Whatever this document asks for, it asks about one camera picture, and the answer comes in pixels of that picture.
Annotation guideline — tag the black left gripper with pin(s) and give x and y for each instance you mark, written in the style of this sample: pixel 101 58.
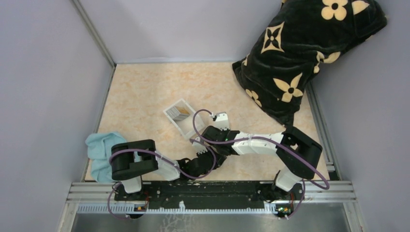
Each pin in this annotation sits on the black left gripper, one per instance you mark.
pixel 219 159

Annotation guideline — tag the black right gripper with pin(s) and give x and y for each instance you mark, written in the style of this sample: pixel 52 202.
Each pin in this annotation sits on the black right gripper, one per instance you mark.
pixel 226 131

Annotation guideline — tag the white plastic card box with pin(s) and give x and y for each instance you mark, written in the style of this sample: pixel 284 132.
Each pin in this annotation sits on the white plastic card box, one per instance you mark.
pixel 185 126

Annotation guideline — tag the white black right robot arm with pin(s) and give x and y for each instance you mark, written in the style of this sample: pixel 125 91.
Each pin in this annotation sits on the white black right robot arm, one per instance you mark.
pixel 299 153

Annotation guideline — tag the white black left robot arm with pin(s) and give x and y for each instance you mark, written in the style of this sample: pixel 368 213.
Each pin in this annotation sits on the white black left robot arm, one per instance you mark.
pixel 130 161

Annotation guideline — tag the light blue cloth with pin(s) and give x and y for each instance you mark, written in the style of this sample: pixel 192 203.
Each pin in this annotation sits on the light blue cloth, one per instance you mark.
pixel 99 151

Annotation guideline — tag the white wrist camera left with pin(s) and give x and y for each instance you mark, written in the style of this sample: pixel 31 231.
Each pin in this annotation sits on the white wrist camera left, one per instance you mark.
pixel 199 147

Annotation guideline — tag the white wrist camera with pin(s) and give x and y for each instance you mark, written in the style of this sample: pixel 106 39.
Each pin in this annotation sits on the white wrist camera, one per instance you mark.
pixel 199 147
pixel 221 121

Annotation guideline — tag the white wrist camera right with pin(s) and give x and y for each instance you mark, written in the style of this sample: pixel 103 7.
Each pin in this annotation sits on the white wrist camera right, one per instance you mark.
pixel 221 121

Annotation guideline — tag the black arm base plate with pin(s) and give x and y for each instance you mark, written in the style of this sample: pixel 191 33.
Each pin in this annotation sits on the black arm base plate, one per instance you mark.
pixel 250 190

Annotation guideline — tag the aluminium frame rail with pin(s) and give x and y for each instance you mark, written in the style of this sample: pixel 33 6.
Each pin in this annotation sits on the aluminium frame rail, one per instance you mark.
pixel 92 197

